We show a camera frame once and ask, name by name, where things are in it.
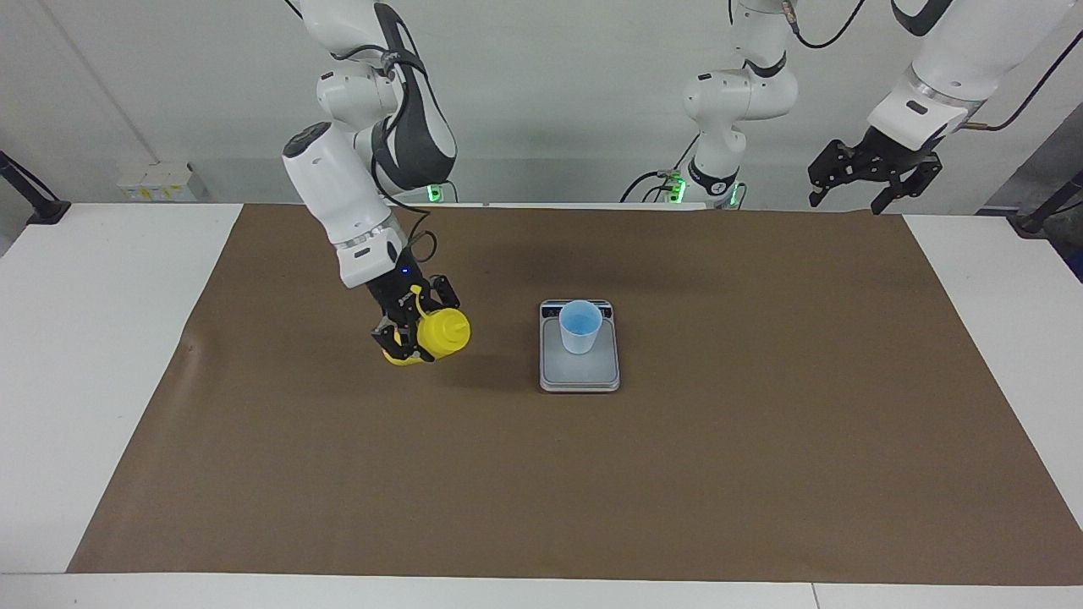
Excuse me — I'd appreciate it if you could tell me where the silver digital kitchen scale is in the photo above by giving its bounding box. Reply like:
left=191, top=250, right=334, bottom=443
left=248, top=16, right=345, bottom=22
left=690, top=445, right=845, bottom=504
left=539, top=299, right=621, bottom=393

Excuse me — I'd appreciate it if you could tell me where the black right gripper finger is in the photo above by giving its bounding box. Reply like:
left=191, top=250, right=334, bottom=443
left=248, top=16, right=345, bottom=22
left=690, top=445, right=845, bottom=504
left=423, top=272, right=462, bottom=312
left=371, top=317, right=434, bottom=366

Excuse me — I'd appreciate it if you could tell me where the brown paper table mat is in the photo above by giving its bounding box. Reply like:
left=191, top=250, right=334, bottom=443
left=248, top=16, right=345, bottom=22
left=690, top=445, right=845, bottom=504
left=66, top=203, right=1083, bottom=586

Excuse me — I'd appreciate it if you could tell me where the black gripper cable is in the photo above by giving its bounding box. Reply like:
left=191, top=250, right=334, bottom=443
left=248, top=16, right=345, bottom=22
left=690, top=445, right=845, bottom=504
left=783, top=0, right=1083, bottom=134
left=372, top=51, right=438, bottom=267

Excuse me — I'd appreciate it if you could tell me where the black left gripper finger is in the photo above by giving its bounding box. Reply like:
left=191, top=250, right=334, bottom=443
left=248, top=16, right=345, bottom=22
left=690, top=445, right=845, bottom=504
left=871, top=156, right=944, bottom=215
left=808, top=140, right=872, bottom=208

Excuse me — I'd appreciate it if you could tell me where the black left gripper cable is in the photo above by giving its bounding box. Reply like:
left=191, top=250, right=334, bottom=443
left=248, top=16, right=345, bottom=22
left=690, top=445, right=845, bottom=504
left=783, top=0, right=1083, bottom=134

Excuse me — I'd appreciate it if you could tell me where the black camera stand clamp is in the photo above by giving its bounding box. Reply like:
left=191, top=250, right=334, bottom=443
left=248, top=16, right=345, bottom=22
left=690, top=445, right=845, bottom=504
left=1007, top=169, right=1083, bottom=236
left=0, top=151, right=71, bottom=225

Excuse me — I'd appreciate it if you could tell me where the light blue plastic cup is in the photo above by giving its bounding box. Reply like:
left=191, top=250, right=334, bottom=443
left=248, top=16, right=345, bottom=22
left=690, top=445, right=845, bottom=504
left=558, top=299, right=604, bottom=355

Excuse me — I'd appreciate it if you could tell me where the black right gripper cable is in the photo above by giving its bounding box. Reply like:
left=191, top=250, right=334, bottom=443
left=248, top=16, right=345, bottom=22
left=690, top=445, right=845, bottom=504
left=372, top=51, right=438, bottom=267

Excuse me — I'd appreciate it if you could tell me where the black arm base cable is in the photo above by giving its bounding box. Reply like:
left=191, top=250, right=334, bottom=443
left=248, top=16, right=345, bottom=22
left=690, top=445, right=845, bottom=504
left=620, top=131, right=703, bottom=204

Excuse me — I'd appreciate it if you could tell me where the white wall socket strip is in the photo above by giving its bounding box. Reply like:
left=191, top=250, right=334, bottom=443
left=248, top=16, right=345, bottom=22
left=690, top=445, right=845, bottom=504
left=117, top=162, right=197, bottom=202

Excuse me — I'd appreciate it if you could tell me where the yellow squeeze seasoning bottle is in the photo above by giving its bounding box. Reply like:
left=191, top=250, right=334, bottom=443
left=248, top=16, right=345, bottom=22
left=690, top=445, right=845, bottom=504
left=381, top=285, right=471, bottom=366

